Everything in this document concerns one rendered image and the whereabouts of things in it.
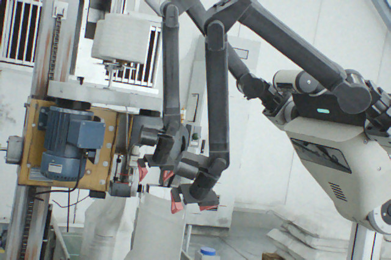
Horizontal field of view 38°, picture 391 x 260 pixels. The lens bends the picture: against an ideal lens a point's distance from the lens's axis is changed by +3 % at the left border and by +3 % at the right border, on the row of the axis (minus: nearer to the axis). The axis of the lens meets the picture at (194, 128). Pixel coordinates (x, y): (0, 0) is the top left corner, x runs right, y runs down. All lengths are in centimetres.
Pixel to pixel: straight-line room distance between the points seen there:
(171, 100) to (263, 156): 508
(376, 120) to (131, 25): 92
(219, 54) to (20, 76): 359
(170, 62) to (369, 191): 75
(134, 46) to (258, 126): 498
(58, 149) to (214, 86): 74
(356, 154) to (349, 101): 25
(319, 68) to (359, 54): 613
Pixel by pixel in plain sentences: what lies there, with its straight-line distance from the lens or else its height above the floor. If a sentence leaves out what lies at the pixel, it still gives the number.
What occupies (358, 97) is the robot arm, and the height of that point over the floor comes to 150.
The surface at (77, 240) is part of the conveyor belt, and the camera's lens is 393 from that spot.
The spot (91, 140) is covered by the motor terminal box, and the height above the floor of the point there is 124.
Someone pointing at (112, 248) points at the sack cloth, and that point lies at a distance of 256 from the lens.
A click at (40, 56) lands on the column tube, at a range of 220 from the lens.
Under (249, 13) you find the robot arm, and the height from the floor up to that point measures 165.
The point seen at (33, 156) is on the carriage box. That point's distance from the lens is 217.
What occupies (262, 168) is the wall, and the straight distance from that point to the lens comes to 698.
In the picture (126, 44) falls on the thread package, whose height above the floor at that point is 158.
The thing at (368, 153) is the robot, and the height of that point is 136.
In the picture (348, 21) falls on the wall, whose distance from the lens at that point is 746.
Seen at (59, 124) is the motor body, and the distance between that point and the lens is 197.
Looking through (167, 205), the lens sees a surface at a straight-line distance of 210.
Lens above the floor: 143
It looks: 3 degrees down
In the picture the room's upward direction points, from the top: 9 degrees clockwise
